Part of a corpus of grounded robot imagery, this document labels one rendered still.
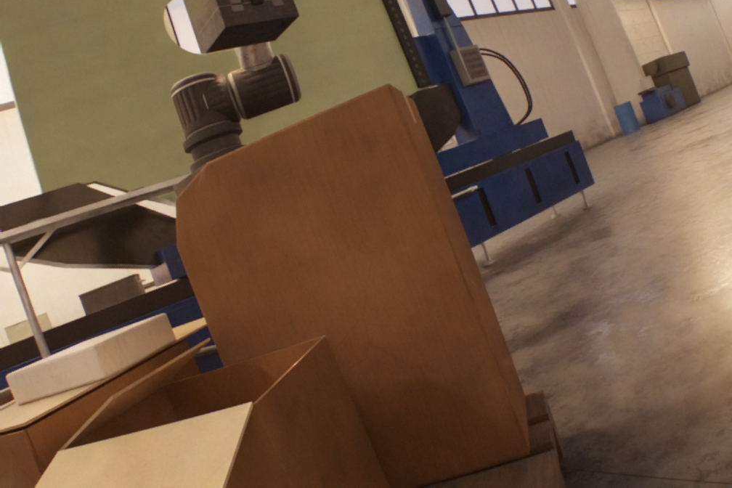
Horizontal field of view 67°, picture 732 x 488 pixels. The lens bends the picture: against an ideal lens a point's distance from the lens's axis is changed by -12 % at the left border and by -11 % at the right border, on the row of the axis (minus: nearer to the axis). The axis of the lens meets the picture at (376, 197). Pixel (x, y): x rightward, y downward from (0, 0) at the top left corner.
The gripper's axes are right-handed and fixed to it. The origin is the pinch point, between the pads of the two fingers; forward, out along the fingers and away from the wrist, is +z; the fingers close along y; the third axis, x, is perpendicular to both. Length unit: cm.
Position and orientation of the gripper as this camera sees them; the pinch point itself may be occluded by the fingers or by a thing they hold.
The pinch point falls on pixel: (244, 12)
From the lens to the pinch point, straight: 140.7
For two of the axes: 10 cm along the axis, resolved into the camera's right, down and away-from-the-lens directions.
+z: 3.6, 9.3, -0.2
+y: -5.4, 2.2, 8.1
